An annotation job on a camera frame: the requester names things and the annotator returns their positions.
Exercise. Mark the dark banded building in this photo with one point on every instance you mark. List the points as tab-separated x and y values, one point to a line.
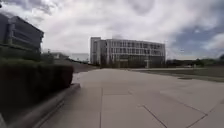
23	35

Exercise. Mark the row of trees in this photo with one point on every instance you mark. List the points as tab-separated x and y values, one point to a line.
206	62

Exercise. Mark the grey concrete kerb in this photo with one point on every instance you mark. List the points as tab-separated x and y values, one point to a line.
50	105

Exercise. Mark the low pale building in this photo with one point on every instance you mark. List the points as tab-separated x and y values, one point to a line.
78	56

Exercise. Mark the dark trimmed hedge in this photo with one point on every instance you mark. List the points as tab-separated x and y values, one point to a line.
33	80

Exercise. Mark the grass field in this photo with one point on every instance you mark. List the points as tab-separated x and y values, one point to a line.
200	71

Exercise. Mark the pale concrete slab pavement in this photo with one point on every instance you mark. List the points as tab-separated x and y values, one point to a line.
126	100

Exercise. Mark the white multi-storey building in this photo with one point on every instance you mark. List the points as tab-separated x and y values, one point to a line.
133	50

